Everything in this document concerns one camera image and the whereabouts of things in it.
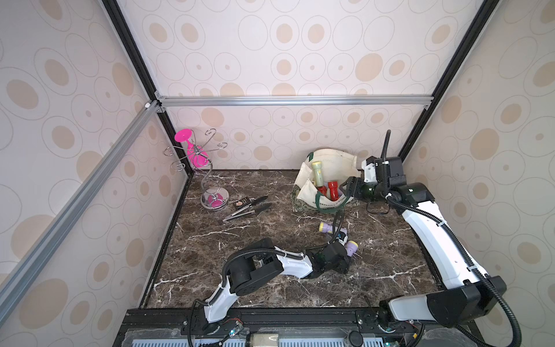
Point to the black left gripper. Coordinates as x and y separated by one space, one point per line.
345 262

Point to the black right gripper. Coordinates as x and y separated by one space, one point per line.
355 188

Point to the purple flashlight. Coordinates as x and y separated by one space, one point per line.
351 247

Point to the red flashlight with logo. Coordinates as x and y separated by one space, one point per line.
333 191

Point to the purple flashlight horizontal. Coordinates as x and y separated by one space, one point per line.
328 229

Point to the red flashlight horizontal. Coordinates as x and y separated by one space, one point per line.
323 190

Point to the green flashlight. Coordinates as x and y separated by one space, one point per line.
318 176

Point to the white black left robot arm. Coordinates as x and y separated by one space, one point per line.
251 268

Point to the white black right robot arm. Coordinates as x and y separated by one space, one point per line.
466 290

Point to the cream green tote bag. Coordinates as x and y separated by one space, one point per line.
338 166

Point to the black metal tongs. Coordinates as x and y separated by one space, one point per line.
254 207

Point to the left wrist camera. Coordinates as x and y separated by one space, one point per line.
342 238

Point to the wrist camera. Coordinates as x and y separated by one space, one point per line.
369 168
342 238

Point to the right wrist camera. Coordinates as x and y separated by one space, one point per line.
369 168

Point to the aluminium frame rail back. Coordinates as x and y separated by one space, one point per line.
283 101

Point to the aluminium frame rail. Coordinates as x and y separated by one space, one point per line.
283 101
43 250

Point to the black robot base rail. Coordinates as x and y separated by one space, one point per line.
279 327

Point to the aluminium frame rail left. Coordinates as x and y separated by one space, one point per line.
43 250

